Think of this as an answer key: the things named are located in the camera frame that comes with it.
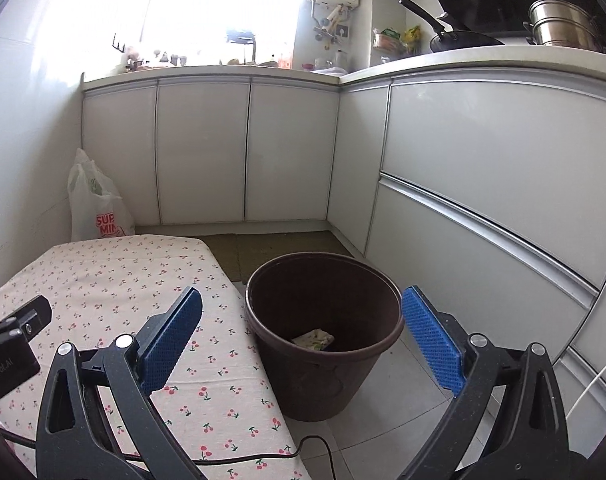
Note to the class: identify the white kitchen drawer cabinet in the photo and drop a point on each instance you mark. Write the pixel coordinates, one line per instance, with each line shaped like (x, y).
(483, 160)

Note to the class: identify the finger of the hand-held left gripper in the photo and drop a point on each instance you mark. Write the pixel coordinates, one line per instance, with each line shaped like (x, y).
(30, 317)

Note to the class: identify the stainless steel pot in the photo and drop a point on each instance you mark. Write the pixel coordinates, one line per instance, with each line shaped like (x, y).
(563, 30)

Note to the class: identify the kitchen faucet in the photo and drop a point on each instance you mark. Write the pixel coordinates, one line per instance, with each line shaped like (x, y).
(243, 37)

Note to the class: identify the cherry print tablecloth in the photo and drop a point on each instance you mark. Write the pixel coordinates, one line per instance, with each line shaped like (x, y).
(108, 280)

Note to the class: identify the brown plastic trash bin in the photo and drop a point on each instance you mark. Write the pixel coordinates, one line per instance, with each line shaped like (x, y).
(308, 385)

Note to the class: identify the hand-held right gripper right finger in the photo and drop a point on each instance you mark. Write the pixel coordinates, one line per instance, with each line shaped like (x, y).
(430, 340)

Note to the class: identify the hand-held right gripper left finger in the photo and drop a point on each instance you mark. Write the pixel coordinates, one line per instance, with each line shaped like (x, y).
(175, 340)

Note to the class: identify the white snack wrapper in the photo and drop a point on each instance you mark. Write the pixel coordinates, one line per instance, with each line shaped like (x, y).
(313, 340)

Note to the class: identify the black wall hook rack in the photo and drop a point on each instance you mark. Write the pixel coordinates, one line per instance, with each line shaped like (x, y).
(118, 47)

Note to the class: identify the white plastic shopping bag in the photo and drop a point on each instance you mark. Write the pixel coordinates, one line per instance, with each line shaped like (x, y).
(93, 200)

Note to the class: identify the white kitchen door cabinet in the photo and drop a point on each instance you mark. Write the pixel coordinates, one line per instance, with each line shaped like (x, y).
(203, 160)

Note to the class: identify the steel basket with packets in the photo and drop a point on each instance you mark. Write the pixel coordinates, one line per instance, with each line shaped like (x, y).
(390, 42)

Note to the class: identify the black wok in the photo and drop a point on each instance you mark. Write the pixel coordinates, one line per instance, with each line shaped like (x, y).
(458, 40)

